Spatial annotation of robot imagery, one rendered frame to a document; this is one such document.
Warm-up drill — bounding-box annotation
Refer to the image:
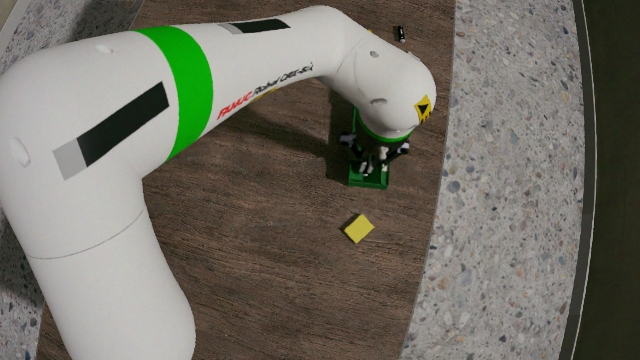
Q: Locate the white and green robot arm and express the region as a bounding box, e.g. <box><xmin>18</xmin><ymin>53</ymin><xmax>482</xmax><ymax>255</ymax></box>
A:
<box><xmin>0</xmin><ymin>5</ymin><xmax>436</xmax><ymax>360</ymax></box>

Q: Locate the yellow square pad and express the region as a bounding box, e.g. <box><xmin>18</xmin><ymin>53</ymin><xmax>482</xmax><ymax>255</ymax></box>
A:
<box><xmin>344</xmin><ymin>214</ymin><xmax>374</xmax><ymax>244</ymax></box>

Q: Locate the green three-compartment bin rack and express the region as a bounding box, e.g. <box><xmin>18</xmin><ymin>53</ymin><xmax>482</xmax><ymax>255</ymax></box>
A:
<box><xmin>347</xmin><ymin>159</ymin><xmax>390</xmax><ymax>190</ymax></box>

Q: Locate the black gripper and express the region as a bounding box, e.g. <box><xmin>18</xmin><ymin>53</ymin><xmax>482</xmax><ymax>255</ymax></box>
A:
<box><xmin>340</xmin><ymin>131</ymin><xmax>409</xmax><ymax>173</ymax></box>

